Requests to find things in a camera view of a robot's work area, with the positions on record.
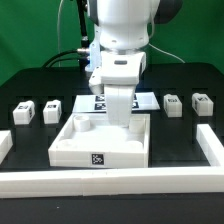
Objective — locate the white left fence block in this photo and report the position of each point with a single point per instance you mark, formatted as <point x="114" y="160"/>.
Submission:
<point x="5" y="143"/>

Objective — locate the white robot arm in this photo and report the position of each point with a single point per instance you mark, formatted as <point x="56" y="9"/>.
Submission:
<point x="121" y="25"/>

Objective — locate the white square tabletop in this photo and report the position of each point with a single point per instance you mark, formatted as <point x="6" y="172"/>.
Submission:
<point x="89" y="141"/>

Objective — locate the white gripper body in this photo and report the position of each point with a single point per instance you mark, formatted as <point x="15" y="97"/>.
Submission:
<point x="117" y="78"/>

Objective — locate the white front fence wall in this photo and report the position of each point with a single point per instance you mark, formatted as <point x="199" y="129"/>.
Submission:
<point x="111" y="182"/>

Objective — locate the white marker sheet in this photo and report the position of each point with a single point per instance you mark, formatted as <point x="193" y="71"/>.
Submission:
<point x="96" y="103"/>

